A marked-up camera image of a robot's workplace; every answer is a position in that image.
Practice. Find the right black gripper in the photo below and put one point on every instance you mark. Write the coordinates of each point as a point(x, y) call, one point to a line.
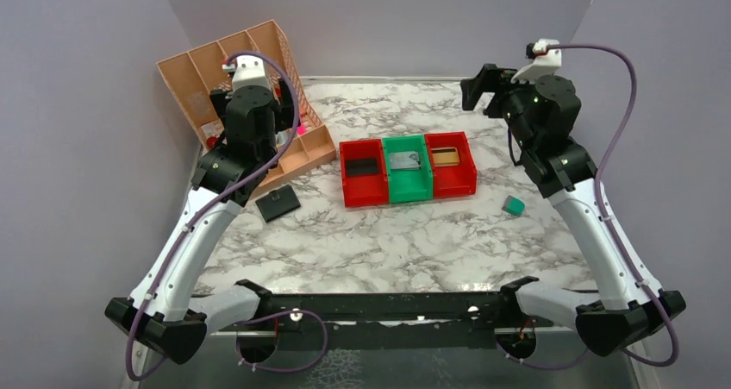
point(491, 79)

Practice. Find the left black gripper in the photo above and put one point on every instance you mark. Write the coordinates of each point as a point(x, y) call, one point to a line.
point(284, 115)

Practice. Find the black leather card holder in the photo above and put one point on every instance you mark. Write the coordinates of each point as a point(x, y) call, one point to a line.
point(278, 203)

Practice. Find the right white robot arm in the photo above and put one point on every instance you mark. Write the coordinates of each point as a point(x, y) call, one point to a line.
point(630, 304)

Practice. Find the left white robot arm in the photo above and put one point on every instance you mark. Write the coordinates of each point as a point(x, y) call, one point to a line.
point(159, 312)

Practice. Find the gold card in bin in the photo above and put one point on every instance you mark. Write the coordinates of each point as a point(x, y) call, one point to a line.
point(445, 156)

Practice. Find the black card in bin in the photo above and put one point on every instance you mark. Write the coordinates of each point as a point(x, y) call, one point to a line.
point(362, 167)

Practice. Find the silver card in bin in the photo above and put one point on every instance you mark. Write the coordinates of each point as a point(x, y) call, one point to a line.
point(404, 161)

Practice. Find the red and black stamp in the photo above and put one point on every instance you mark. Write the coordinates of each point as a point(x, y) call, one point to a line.
point(211, 142)

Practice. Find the peach desk file organizer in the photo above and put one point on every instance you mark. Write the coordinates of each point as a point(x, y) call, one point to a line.
point(191, 76)

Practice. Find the right red bin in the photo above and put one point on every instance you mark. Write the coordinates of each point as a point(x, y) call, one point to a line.
point(453, 168)

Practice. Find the red bin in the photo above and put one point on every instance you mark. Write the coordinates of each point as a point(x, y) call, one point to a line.
point(453, 168)
point(364, 190)

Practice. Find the teal eraser block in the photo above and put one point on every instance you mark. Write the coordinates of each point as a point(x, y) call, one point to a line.
point(514, 206)

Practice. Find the left red bin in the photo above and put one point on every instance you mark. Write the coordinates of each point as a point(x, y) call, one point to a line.
point(364, 190)

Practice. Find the green bin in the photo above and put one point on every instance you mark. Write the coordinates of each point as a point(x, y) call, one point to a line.
point(409, 173)

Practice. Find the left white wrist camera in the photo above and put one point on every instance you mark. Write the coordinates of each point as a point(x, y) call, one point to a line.
point(249, 71)

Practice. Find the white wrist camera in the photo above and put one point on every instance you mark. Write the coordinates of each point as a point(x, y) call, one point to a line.
point(249, 71)
point(543, 61)

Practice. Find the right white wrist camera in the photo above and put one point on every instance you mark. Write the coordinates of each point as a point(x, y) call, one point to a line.
point(543, 61)

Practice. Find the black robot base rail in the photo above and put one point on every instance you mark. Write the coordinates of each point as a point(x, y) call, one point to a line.
point(372, 321)

